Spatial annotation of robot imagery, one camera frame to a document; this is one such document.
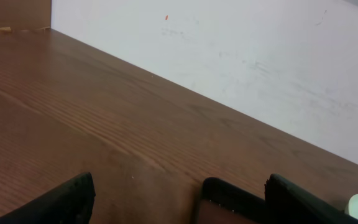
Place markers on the dark red rectangular tray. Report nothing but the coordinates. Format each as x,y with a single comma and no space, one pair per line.
221,202

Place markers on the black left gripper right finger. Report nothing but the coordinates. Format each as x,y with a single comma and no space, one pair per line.
289,203

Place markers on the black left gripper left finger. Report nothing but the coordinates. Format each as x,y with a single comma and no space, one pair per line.
70,202

